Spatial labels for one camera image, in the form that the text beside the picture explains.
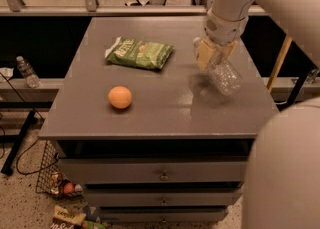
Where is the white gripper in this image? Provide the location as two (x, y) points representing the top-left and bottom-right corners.
(197, 9), (248, 70)

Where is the clear plastic water bottle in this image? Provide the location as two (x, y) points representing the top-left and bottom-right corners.
(193, 37), (242, 96)

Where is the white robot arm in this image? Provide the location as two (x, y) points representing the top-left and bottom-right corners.
(207, 0), (320, 229)

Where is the small water bottle on ledge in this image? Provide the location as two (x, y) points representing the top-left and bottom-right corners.
(16, 56), (41, 88)

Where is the green chip bag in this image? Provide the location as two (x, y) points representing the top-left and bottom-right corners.
(105, 37), (174, 70)

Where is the orange ball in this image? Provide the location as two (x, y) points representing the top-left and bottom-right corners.
(108, 86), (132, 109)

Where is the grey drawer cabinet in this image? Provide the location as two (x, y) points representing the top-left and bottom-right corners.
(40, 16), (277, 223)

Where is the snack bag on floor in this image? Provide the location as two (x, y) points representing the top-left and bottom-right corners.
(50, 205), (86, 229)

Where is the black table leg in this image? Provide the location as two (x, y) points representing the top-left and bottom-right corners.
(1, 111), (35, 176)

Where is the black wire basket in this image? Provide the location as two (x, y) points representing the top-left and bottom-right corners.
(36, 142), (82, 199)

